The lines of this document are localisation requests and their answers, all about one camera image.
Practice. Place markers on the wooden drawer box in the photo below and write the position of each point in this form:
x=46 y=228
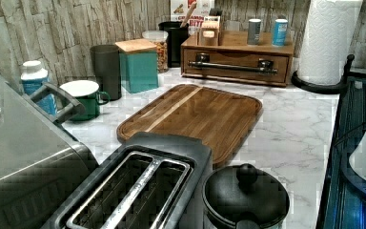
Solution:
x=234 y=50

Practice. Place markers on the stainless toaster oven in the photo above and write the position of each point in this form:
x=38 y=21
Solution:
x=41 y=164

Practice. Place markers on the glass jar with snacks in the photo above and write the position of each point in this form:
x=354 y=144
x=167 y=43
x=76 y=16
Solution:
x=159 y=38

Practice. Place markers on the wooden spoon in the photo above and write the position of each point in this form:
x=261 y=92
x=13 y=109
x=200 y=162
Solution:
x=188 y=14

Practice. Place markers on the blue spice shaker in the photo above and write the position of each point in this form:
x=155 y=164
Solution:
x=279 y=32

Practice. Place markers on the black utensil holder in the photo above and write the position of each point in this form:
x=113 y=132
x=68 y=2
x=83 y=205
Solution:
x=176 y=36

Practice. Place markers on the black two-slot toaster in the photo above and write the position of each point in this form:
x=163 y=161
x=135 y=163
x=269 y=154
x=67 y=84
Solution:
x=151 y=181

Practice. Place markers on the white paper towel roll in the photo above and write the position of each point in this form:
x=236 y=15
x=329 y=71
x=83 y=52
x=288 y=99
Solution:
x=327 y=38

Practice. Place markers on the dark grey tall cup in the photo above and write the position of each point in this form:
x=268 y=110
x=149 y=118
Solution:
x=105 y=64

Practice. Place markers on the wooden cutting board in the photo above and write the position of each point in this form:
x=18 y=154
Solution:
x=221 y=120

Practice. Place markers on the grey spice shaker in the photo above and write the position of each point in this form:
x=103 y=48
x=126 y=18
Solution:
x=254 y=25

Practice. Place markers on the black paper towel holder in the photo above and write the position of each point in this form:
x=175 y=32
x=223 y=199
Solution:
x=337 y=88

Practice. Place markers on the white blue supplement bottle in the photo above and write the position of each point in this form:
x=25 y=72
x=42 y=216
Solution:
x=32 y=77

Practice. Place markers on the black pot with lid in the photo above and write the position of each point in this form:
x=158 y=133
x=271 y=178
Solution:
x=244 y=197

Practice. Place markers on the green enamel mug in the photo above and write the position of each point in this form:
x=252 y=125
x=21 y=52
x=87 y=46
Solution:
x=88 y=94

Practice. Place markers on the black drawer handle bar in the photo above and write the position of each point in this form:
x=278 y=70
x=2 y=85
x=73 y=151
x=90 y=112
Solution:
x=202 y=60

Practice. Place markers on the cereal box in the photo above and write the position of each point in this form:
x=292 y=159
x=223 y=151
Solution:
x=180 y=8

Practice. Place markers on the teal canister wooden lid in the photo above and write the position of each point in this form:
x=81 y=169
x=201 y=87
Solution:
x=138 y=65

